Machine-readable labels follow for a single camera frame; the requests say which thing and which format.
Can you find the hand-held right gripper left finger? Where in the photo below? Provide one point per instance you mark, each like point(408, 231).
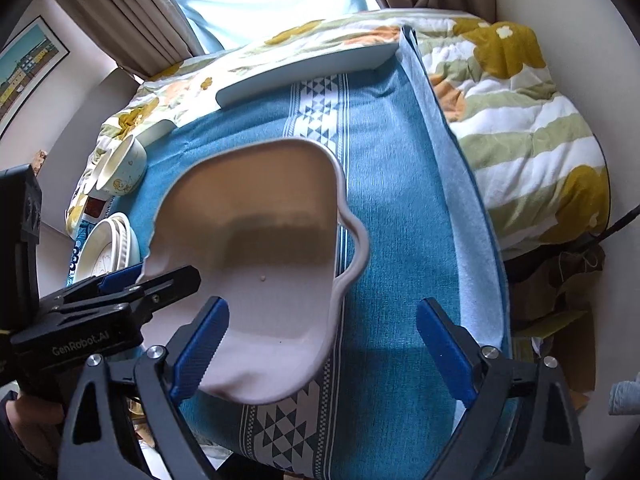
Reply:
point(205, 345)

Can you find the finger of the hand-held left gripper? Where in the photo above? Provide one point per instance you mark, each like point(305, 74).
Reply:
point(120, 280)
point(170, 282)

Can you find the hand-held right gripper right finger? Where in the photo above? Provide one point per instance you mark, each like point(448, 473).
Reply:
point(442, 350)

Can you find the white plate with chick print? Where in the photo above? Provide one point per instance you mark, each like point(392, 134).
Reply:
point(100, 250)

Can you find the plain white plate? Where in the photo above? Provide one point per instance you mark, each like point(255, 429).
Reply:
point(132, 245)

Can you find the cream bowl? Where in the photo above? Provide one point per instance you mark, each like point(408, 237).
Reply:
point(127, 175)

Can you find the white bowl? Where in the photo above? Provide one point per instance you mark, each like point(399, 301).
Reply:
point(92, 175)

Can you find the person's left hand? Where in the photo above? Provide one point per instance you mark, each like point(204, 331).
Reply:
point(35, 417)

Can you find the patterned cloth with key border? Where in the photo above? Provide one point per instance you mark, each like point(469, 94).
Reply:
point(82, 240)

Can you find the beige toy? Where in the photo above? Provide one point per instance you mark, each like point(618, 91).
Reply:
point(40, 161)

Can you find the teal table cloth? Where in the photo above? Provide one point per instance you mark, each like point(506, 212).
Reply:
point(400, 210)

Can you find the blue denim clothing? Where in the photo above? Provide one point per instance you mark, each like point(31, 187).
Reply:
point(625, 397)

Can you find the floral striped blanket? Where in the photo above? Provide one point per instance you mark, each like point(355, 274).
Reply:
point(525, 125)

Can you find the framed wall picture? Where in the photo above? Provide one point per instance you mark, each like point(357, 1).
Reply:
point(25, 70)

